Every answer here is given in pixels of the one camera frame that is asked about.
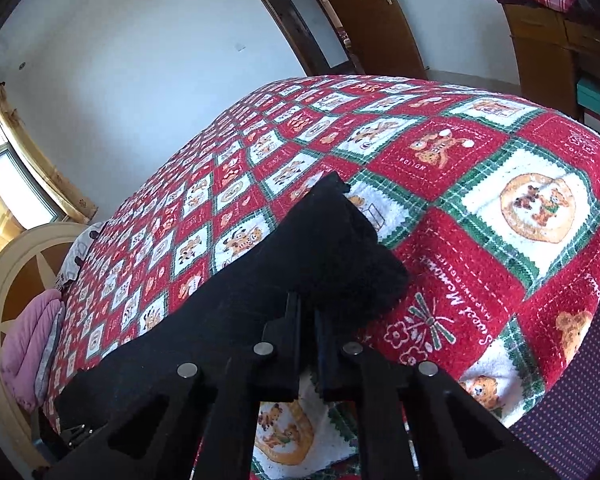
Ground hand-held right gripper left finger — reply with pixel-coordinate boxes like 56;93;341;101
45;291;303;480

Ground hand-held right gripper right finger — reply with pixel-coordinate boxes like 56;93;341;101
314;307;561;480

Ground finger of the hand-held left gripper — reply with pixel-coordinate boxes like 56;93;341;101
55;422;100;461

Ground black pants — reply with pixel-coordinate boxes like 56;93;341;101
57;171;411;443

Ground grey patterned folded quilt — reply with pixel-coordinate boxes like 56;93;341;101
34;305;67;404

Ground pink folded quilt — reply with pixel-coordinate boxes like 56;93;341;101
0;290;65;409

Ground cream and brown wooden headboard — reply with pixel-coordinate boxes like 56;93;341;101
0;222;101;467

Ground white patterned pillow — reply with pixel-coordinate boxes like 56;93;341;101
55;222;104;292

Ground red checked printed blanket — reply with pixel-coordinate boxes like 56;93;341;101
45;75;600;480

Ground purple dotted floor mat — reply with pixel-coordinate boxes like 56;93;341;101
507;305;600;480

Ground window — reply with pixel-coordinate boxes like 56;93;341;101
0;114;67;226

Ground narrow yellow curtain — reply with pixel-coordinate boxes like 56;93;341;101
0;82;99;224

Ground brown wooden door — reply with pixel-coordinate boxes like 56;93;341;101
302;0;429;81

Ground brown wooden cabinet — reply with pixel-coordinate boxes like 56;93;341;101
499;0;600;122

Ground dark wooden door frame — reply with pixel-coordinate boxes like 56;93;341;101
230;0;372;79

